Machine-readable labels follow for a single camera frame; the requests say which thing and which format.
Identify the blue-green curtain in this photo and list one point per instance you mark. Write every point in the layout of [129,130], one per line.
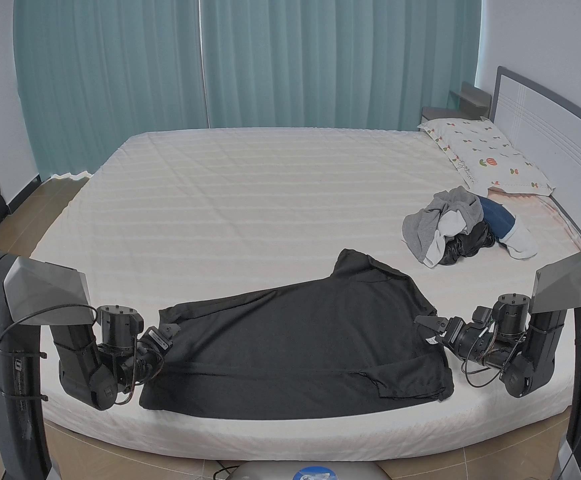
[110,68]
[340,43]

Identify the bed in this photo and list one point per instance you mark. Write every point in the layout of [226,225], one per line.
[245,193]

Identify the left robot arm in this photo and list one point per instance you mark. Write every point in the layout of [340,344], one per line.
[13,393]

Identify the pile of clothes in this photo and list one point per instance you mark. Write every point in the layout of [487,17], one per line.
[435,223]

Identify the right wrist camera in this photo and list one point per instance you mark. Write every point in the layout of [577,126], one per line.
[483,315]

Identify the white printed pillow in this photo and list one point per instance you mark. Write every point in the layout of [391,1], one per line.
[490,155]

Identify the black T-shirt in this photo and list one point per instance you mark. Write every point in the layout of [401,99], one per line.
[295,343]

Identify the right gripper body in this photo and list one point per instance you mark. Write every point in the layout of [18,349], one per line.
[455,338]

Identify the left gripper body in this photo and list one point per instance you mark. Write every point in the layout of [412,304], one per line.
[158,342]

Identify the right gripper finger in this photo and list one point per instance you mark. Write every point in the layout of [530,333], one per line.
[429,322]

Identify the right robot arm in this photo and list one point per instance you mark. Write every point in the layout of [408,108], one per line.
[535,353]

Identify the grey bedside table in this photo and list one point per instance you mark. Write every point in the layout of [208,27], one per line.
[463,103]

